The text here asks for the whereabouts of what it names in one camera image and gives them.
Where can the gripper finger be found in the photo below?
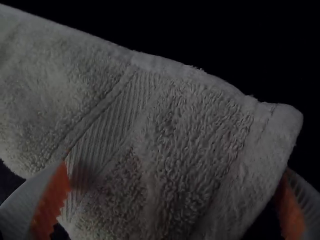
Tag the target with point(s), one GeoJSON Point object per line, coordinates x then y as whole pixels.
{"type": "Point", "coordinates": [300, 212]}
{"type": "Point", "coordinates": [30, 205]}

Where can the pale towel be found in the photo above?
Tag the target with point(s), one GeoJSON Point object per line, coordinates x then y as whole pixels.
{"type": "Point", "coordinates": [150, 130]}

